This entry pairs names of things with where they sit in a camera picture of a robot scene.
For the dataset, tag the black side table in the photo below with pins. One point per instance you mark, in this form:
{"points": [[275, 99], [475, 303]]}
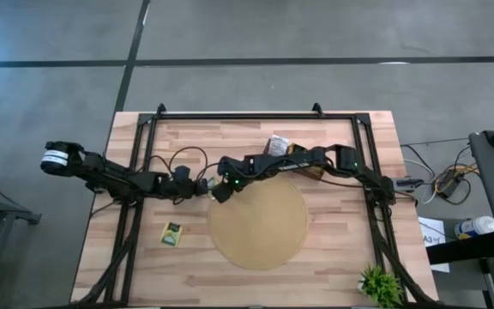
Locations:
{"points": [[457, 251]]}

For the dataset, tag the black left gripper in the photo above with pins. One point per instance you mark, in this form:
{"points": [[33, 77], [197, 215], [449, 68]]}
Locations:
{"points": [[180, 189]]}

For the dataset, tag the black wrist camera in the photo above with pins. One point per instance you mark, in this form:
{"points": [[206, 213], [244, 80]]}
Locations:
{"points": [[182, 173], [222, 193]]}

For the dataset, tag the white blue wipes canister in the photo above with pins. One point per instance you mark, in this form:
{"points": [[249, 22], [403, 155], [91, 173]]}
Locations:
{"points": [[476, 226]]}

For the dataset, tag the small green potted plant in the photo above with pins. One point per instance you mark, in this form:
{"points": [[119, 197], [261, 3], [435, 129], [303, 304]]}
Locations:
{"points": [[382, 285]]}

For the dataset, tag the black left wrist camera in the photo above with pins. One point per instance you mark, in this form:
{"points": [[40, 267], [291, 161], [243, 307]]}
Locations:
{"points": [[182, 173]]}

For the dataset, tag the white orange Tazo tea packet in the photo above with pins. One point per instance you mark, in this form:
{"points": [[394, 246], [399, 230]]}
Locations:
{"points": [[278, 145]]}

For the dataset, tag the round woven straw placemat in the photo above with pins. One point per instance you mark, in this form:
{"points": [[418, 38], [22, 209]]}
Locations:
{"points": [[257, 232]]}

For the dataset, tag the brown wooden tea organizer box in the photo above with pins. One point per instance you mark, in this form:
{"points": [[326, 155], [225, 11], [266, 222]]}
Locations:
{"points": [[313, 171]]}

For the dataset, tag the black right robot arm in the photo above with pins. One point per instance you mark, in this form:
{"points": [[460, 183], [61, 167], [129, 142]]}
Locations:
{"points": [[315, 159]]}

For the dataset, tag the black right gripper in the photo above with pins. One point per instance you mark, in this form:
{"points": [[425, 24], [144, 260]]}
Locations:
{"points": [[234, 169]]}

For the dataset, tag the black aluminium table frame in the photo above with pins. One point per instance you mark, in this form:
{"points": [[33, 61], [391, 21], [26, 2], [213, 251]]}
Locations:
{"points": [[251, 116]]}

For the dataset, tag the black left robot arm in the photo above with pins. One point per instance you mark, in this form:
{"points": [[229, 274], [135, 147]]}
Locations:
{"points": [[114, 178]]}

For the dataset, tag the black clamp bracket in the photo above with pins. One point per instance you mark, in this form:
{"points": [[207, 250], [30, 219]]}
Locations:
{"points": [[409, 183]]}

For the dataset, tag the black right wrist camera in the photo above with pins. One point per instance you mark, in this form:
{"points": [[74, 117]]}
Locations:
{"points": [[222, 193]]}

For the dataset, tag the white paper sheet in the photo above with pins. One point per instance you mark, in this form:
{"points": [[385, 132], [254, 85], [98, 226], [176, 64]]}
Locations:
{"points": [[431, 236]]}

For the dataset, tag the green tea packet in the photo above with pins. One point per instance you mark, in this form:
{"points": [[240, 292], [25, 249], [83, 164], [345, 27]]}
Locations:
{"points": [[171, 234], [297, 148], [214, 183]]}

